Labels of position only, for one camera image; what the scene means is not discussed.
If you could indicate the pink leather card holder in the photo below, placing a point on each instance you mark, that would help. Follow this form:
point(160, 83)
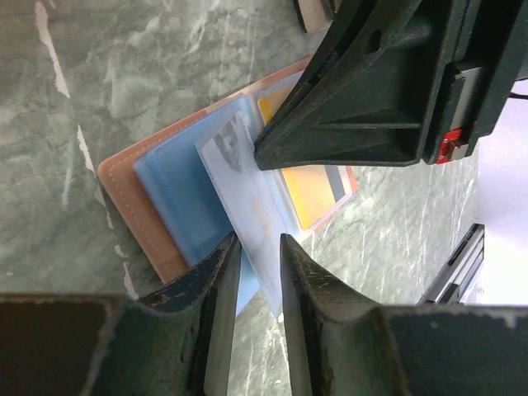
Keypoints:
point(164, 193)

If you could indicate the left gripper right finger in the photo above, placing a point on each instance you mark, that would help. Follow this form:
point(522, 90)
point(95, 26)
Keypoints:
point(341, 342)

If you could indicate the black book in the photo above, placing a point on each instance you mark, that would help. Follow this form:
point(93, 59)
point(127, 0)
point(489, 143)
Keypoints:
point(316, 15)

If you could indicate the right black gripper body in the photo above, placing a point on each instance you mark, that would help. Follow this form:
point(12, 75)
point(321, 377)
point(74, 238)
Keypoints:
point(490, 56)

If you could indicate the aluminium frame rail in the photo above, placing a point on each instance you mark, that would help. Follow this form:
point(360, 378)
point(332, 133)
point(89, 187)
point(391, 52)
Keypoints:
point(455, 277)

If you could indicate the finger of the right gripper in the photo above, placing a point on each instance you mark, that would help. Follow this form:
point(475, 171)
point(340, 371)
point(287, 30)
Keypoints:
point(367, 96)

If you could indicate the white silver VIP card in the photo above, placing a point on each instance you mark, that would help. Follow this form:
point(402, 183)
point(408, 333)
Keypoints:
point(227, 155)

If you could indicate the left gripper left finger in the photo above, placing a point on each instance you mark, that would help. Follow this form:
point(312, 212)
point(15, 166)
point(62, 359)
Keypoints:
point(175, 341)

